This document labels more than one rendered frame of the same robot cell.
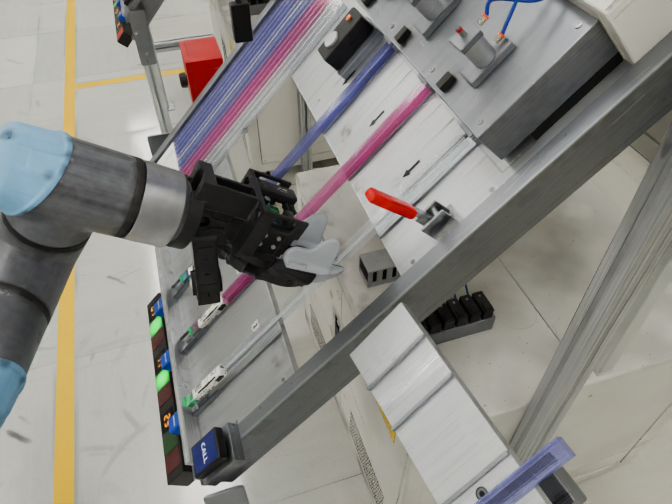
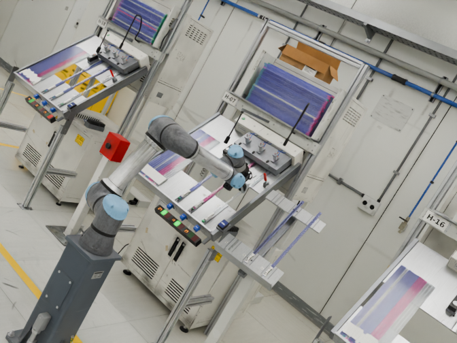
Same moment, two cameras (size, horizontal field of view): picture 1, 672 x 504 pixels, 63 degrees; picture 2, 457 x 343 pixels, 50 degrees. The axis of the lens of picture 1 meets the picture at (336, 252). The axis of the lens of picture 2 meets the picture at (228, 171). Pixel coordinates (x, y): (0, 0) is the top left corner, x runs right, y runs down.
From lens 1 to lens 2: 2.40 m
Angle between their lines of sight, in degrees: 50
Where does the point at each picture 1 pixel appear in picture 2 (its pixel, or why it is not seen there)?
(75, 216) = (241, 161)
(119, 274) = (11, 230)
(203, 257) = not seen: hidden behind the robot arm
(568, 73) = (287, 164)
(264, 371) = (226, 213)
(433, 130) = (257, 171)
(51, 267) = not seen: hidden behind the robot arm
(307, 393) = (240, 215)
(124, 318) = (28, 249)
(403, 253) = (258, 190)
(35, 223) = (236, 160)
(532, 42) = (281, 158)
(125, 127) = not seen: outside the picture
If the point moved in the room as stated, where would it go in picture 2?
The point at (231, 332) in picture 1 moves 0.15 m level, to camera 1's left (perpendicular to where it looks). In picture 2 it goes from (208, 207) to (187, 201)
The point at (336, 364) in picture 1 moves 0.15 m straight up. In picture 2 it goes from (247, 208) to (261, 185)
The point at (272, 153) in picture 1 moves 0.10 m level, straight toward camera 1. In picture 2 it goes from (73, 192) to (78, 199)
